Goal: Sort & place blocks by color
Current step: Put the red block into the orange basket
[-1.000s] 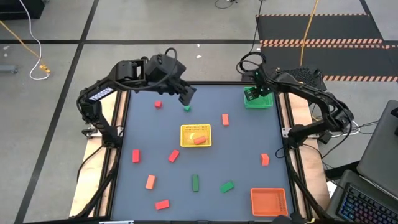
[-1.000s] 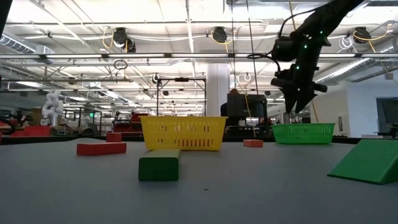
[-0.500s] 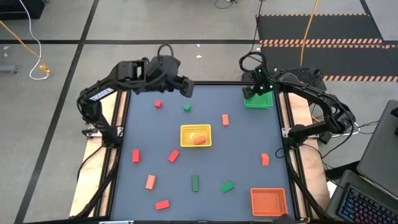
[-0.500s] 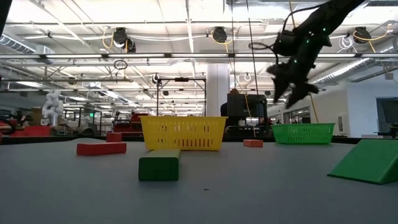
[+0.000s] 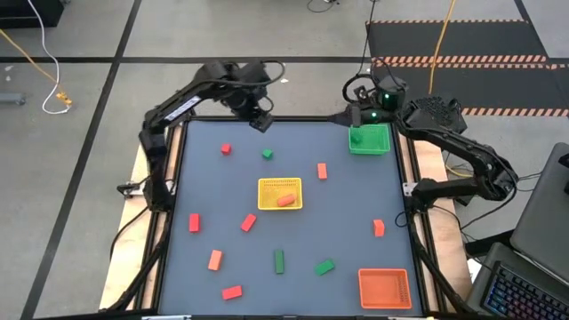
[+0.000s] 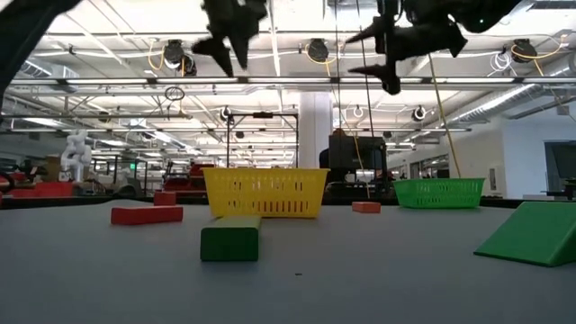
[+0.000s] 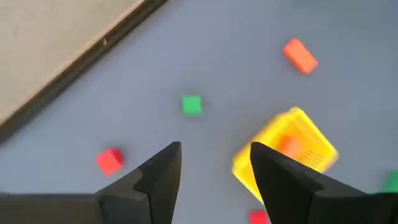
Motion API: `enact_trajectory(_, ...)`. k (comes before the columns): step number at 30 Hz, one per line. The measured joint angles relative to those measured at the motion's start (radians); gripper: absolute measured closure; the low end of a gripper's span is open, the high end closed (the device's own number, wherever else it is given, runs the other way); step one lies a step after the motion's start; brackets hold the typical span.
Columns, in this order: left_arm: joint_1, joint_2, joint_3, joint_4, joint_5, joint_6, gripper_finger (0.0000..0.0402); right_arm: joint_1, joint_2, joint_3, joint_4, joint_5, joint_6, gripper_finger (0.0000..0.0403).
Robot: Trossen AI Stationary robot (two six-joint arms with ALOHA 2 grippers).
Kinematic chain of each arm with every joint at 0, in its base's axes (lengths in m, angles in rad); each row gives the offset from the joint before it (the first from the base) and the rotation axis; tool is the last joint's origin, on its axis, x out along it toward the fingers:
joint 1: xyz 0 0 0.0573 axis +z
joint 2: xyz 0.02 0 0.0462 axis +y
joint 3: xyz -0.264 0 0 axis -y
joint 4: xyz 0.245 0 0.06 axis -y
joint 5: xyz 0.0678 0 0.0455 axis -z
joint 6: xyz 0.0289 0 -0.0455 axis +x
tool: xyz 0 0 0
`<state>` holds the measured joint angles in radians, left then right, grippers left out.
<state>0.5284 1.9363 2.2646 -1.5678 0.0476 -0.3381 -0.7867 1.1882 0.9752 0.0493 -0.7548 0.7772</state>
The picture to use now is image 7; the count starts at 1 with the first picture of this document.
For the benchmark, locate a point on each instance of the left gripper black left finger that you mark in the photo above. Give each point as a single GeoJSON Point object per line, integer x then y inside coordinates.
{"type": "Point", "coordinates": [149, 193]}

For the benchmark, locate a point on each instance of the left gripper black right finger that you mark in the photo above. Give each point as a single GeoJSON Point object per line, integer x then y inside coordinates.
{"type": "Point", "coordinates": [295, 193]}

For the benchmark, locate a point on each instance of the red rectangular block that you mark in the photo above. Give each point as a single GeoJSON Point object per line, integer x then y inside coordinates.
{"type": "Point", "coordinates": [258, 217]}

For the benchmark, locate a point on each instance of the red cube block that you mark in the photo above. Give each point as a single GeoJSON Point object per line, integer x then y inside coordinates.
{"type": "Point", "coordinates": [109, 160]}

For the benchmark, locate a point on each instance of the orange rectangular block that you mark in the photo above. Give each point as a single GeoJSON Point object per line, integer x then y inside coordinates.
{"type": "Point", "coordinates": [300, 56]}

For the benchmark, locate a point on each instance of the yellow plastic basket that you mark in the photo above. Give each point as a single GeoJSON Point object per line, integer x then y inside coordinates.
{"type": "Point", "coordinates": [311, 127]}

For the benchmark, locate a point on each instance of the green cube block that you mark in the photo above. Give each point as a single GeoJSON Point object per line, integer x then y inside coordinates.
{"type": "Point", "coordinates": [191, 105]}

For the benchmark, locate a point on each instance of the long green block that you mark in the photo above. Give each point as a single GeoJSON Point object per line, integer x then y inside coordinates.
{"type": "Point", "coordinates": [392, 182]}

